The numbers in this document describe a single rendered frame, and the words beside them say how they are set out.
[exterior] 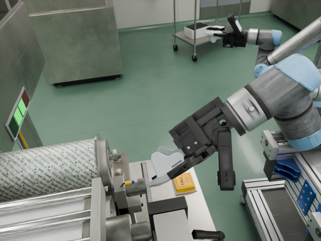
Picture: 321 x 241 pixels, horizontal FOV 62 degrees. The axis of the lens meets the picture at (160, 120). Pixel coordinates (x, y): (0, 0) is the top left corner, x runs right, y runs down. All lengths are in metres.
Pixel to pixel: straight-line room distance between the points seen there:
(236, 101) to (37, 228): 0.36
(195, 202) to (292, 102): 0.61
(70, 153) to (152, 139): 1.98
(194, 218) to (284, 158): 0.71
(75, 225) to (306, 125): 0.43
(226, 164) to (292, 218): 1.43
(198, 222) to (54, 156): 0.54
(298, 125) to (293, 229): 1.36
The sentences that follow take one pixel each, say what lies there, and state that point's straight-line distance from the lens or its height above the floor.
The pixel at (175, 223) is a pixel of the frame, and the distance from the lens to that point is 0.34.
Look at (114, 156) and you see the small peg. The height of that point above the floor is 1.28.
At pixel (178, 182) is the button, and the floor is 0.92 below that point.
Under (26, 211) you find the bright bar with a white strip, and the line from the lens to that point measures 0.40.
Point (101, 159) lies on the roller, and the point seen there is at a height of 1.30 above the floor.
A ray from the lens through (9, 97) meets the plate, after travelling 1.06.
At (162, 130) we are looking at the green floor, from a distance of 2.67.
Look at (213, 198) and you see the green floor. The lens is 2.14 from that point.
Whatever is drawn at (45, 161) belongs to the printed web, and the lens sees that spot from 0.65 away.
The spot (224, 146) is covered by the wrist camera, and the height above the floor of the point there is 1.39.
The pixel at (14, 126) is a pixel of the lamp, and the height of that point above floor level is 1.18.
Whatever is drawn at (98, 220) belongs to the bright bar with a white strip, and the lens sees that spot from 0.33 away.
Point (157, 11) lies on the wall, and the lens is 5.23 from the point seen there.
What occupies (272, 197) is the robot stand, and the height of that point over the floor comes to 0.21.
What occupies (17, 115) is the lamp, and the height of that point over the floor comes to 1.19.
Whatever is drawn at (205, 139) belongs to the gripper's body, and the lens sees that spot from 0.49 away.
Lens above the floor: 1.73
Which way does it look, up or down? 38 degrees down
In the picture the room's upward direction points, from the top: 4 degrees counter-clockwise
